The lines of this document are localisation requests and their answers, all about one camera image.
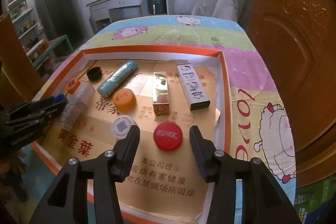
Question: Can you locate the black bottle cap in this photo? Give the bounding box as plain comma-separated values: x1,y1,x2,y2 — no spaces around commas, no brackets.
87,67,102,82

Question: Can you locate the colourful cartoon quilt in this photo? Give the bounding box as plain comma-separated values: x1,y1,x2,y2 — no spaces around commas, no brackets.
47,15,295,223

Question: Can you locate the orange-rimmed cardboard tray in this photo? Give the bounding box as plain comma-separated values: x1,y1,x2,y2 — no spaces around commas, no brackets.
36,45,231,223

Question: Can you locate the red cola bottle cap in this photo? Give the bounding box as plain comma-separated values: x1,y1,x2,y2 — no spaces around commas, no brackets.
153,121,183,152

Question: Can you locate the white Hello Kitty box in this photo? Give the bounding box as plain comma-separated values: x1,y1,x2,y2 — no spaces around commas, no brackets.
177,64,210,111

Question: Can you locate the dark green refrigerator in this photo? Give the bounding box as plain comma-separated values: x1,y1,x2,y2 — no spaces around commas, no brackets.
35,0,84,48

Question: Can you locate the clear floral rectangular box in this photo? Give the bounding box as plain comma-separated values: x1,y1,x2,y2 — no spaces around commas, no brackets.
57,82,95,131

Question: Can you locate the white bottle cap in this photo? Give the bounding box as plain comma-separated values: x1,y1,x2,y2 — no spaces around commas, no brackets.
110,115,137,140

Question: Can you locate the green printed carton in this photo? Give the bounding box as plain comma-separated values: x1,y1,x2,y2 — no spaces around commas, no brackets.
294,174,335,223

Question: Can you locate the brown wooden door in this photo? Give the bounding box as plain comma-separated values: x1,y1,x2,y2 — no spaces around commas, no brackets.
248,0,335,187

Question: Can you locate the small orange cap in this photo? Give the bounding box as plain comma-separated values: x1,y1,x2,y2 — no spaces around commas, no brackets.
66,77,81,95

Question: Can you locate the white plastic bag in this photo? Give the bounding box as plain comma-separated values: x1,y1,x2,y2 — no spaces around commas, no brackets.
213,0,239,22

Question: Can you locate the green air fryer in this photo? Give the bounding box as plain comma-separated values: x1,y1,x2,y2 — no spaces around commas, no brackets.
147,0,167,15

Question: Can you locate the green stool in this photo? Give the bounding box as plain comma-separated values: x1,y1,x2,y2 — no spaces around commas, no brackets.
31,35,75,70

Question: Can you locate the kitchen counter cabinet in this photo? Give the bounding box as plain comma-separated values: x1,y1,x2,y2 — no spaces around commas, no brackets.
87,0,175,34

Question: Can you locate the teal tube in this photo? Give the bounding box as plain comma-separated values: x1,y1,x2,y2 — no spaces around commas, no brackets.
97,60,138,98

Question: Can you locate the orange bottle cap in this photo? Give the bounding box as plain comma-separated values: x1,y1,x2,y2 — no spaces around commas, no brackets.
112,88,136,112

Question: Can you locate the wall shelf rack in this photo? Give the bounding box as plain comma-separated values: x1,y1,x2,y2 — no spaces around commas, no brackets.
7,0,49,63

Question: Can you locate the left hand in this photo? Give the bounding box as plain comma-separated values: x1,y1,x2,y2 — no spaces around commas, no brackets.
1,149,28,202

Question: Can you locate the gold lighter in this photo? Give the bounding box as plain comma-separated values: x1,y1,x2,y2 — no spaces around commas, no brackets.
152,72,170,115

